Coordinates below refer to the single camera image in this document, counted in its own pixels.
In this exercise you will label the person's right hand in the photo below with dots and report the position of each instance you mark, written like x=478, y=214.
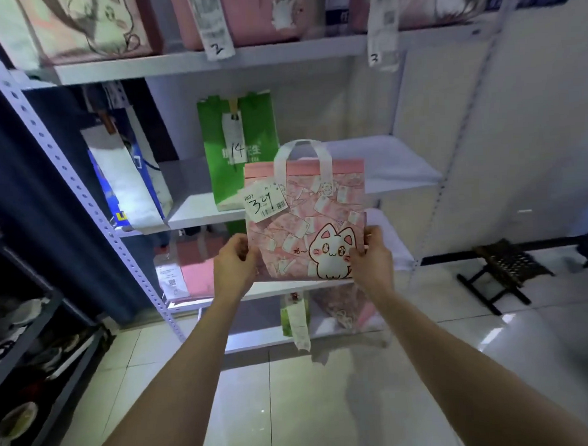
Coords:
x=373, y=265

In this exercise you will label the person's left hand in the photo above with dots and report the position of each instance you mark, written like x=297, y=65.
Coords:
x=233, y=271

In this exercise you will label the person's right thumb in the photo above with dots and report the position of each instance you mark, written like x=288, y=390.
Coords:
x=371, y=239

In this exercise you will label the person's left thumb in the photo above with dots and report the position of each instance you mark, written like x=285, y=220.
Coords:
x=240, y=246

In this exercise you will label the pink cat print tote bag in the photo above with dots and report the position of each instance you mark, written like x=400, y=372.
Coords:
x=306, y=220

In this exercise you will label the person's right forearm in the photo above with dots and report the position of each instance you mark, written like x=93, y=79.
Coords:
x=470, y=368

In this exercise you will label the person's left forearm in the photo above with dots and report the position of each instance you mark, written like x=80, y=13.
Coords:
x=174, y=381

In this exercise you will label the white paper receipt label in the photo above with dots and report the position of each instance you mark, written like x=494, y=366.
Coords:
x=266, y=200

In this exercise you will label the pink bag with white label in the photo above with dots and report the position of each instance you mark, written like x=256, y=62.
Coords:
x=191, y=271

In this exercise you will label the green paper bag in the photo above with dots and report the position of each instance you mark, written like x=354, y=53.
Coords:
x=253, y=173

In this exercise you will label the small green bag with receipt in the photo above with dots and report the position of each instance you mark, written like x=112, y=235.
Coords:
x=294, y=320

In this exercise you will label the white tag on green bag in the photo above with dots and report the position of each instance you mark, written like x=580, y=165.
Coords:
x=234, y=138

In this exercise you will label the white and blue bag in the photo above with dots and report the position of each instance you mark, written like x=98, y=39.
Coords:
x=126, y=179

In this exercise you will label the black folding stool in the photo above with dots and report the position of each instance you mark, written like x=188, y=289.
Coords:
x=503, y=274

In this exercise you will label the white metal shelf rack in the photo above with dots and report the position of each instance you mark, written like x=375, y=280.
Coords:
x=288, y=84

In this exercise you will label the long white receipt strip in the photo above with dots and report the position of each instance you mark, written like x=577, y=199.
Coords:
x=382, y=29
x=211, y=24

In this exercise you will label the white shoe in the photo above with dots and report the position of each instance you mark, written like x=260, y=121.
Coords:
x=25, y=312
x=18, y=421

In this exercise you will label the pink bag with long receipt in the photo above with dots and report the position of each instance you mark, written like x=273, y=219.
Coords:
x=246, y=15

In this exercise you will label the dark shoe rack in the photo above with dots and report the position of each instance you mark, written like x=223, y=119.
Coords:
x=32, y=348

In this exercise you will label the pink cartoon bag with receipt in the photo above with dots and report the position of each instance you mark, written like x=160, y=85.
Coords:
x=425, y=3

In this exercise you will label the beige cartoon print bag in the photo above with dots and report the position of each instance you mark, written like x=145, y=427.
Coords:
x=83, y=27

